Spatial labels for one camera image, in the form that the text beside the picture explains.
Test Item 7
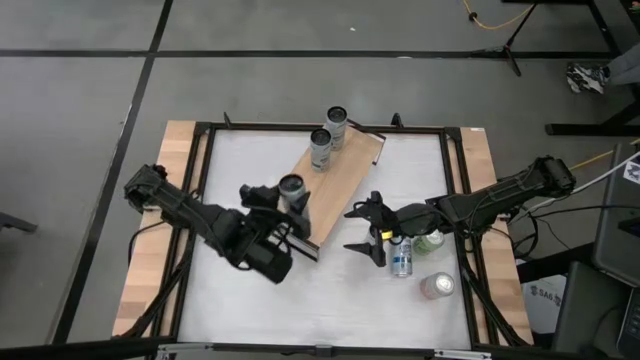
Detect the person's shoe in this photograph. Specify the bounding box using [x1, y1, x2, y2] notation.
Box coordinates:
[565, 62, 610, 95]

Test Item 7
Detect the white cable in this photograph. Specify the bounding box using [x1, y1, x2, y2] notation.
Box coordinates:
[524, 149, 640, 214]

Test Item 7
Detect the black desk base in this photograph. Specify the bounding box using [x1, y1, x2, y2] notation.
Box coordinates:
[544, 99, 640, 138]

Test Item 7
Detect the white Celsius beverage can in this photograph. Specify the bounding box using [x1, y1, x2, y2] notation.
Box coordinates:
[324, 105, 349, 152]
[391, 237, 414, 279]
[277, 173, 308, 202]
[309, 127, 334, 174]

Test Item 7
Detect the white table cover sheet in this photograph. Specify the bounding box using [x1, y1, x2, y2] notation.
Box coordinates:
[177, 128, 474, 350]

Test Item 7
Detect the green Sanzo beverage can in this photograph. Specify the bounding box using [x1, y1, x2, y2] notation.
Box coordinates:
[412, 229, 446, 257]

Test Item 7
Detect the black table frame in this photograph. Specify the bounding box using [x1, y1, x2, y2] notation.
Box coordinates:
[113, 112, 534, 352]

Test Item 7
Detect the black floor bracket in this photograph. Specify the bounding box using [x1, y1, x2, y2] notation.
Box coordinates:
[0, 211, 39, 234]

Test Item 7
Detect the white printed box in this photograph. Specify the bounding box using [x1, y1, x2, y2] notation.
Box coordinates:
[521, 273, 570, 335]

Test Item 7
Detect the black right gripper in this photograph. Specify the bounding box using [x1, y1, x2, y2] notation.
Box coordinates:
[342, 191, 405, 268]

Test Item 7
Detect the person's leg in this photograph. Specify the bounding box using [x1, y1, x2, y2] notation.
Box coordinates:
[606, 42, 640, 87]

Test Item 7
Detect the grey equipment box white label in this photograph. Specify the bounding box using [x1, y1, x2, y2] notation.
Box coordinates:
[592, 143, 640, 274]

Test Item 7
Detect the black cable loop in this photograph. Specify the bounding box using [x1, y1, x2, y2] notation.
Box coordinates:
[127, 218, 169, 269]

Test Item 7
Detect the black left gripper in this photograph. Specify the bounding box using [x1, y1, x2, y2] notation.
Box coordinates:
[238, 182, 313, 246]

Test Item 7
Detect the black office chair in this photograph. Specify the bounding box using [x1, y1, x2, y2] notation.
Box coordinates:
[551, 259, 632, 354]

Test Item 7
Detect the yellow cable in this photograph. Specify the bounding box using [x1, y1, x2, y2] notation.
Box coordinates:
[462, 0, 536, 31]

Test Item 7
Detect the pink beverage can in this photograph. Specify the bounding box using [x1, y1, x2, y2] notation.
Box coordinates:
[419, 271, 457, 301]

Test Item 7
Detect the black tripod stand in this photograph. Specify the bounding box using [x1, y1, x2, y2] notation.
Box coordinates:
[472, 0, 622, 77]

